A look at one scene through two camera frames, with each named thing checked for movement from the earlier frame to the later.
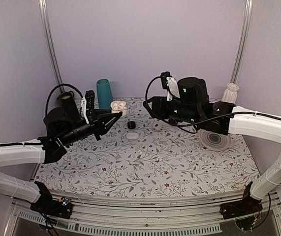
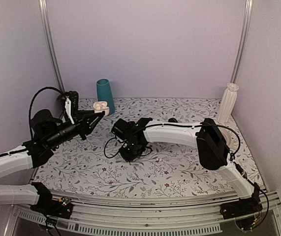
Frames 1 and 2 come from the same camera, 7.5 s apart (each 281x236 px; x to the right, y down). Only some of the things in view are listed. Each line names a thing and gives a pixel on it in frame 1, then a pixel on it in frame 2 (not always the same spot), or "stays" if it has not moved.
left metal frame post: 43,11 stays
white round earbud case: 118,106 -> 99,106
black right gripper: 158,108 -> 129,158
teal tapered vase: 104,94 stays
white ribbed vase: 230,93 stays
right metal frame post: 244,42 stays
